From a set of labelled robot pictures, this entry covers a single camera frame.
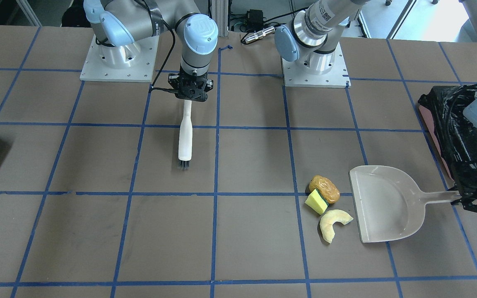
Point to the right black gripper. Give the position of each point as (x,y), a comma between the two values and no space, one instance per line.
(174,84)

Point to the white hand brush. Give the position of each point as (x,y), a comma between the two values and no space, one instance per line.
(185,139)

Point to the white plastic dustpan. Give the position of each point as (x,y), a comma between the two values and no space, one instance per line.
(389,204)

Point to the brown bread roll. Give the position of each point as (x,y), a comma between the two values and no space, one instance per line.
(326,188)

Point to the pale melon slice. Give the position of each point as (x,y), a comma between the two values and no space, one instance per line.
(329,218)

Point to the yellow green sponge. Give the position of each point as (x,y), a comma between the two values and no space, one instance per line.
(316,202)

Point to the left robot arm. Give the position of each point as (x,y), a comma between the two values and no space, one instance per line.
(316,30)

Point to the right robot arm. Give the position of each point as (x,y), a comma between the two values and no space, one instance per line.
(126,33)

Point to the black-lined trash bin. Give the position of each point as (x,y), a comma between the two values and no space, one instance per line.
(457,136)

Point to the silver cylindrical connector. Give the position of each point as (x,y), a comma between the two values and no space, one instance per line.
(257,35)

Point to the black power adapter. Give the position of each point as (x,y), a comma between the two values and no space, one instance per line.
(254,20)

